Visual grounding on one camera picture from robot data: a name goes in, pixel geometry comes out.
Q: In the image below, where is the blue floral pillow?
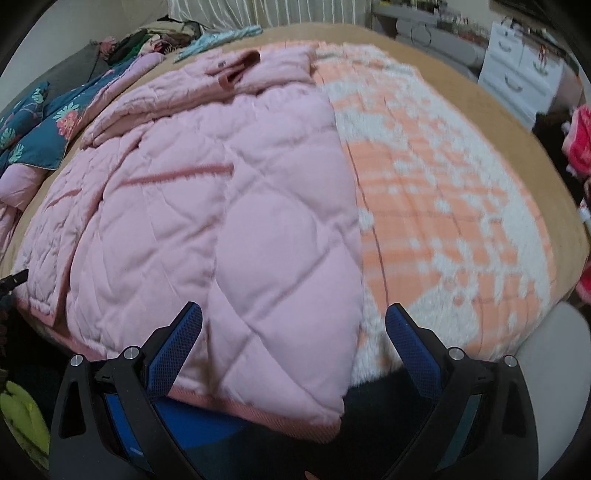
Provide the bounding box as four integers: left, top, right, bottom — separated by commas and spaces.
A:
0, 81, 50, 152

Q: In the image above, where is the pink red towel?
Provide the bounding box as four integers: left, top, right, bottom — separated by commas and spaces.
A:
562, 104, 591, 177

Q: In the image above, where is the pink quilted jacket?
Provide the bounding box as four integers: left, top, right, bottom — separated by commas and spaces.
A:
13, 44, 363, 442

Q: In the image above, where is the orange white plaid blanket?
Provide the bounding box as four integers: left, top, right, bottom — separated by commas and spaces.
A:
311, 42, 555, 385

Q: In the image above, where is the blue floral pink quilt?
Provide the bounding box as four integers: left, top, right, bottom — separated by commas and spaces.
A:
0, 51, 165, 259

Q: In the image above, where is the grey dressing table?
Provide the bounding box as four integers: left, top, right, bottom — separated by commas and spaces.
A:
372, 3, 489, 82

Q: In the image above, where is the light blue garment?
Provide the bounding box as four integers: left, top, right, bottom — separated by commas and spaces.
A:
174, 25, 263, 63

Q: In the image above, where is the white drawer chest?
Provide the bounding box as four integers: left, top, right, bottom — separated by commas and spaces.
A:
478, 22, 583, 130

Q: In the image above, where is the white striped curtain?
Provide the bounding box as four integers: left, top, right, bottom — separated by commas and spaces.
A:
167, 0, 375, 32

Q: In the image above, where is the pile of clothes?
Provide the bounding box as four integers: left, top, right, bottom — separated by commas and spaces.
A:
99, 16, 201, 65

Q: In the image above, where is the grey headboard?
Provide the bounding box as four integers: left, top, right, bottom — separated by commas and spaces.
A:
1, 43, 120, 125

